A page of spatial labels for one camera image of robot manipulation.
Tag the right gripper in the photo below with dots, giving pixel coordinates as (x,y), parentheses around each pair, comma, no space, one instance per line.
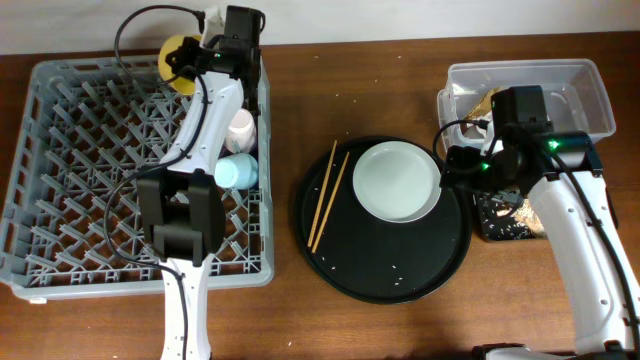
(459,167)

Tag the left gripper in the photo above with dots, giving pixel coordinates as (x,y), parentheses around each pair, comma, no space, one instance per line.
(190,60)

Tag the gold snack wrapper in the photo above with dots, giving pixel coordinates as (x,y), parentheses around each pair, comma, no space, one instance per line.
(481,111)

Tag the grey ceramic plate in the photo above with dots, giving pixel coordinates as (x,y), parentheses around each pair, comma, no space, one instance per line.
(397,182)

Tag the food scraps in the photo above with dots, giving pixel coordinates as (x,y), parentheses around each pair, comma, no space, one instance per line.
(520,225)

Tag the pink cup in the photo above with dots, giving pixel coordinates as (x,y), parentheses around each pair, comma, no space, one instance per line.
(242,133)

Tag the blue cup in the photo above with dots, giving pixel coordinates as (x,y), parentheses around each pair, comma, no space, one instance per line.
(239,171)

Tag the wooden chopstick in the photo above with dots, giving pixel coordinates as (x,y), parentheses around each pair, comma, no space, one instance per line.
(321,196)
(318,233)

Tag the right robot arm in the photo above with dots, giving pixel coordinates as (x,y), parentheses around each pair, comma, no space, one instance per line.
(561,175)

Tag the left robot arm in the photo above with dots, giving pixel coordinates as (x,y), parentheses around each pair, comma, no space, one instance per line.
(182,212)

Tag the grey dishwasher rack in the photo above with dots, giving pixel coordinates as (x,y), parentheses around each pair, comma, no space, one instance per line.
(87,124)

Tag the black rectangular tray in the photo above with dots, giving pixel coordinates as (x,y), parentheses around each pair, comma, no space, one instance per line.
(503,185)

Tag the round black tray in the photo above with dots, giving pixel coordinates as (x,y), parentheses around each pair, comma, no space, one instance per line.
(372,260)

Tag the clear plastic bin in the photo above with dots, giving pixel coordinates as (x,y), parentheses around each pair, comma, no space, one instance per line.
(574,93)

